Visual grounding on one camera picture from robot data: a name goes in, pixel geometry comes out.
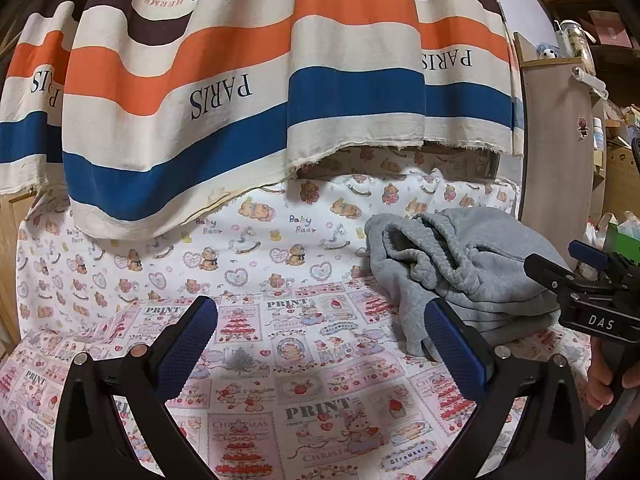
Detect wooden door with glass panes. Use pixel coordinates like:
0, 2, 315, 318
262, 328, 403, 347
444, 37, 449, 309
0, 192, 31, 356

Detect grey sweat pants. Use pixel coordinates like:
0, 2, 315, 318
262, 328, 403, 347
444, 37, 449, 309
364, 208, 563, 361

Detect white lint roller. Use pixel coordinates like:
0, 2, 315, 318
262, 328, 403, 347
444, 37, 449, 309
571, 66, 610, 100

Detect pink patchwork print blanket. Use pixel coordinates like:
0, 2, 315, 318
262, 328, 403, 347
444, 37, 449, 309
0, 280, 606, 480

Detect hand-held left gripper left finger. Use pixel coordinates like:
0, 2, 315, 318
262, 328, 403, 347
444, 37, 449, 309
52, 296, 218, 480

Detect green checkered box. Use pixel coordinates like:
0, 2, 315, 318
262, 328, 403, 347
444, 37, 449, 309
607, 222, 640, 261

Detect striped curtain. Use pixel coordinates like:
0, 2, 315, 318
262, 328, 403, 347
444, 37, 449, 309
0, 0, 526, 238

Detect wooden cabinet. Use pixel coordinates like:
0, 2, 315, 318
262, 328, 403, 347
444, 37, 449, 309
512, 32, 640, 241

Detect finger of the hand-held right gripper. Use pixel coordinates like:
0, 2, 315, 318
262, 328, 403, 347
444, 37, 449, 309
524, 254, 583, 293
567, 240, 613, 273

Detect white bear print sheet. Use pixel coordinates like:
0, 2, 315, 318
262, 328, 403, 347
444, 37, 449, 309
15, 145, 521, 331

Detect person's right hand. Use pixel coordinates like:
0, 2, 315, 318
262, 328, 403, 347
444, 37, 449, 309
586, 337, 626, 411

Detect clear bottle with white lid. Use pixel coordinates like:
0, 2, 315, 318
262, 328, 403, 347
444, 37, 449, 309
555, 20, 591, 58

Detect pink cardboard box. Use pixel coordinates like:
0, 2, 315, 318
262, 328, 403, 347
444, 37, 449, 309
587, 10, 632, 47

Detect white plastic bag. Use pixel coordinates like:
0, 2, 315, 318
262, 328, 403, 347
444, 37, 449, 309
585, 212, 640, 281

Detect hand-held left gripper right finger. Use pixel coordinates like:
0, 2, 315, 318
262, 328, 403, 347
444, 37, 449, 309
424, 297, 587, 480

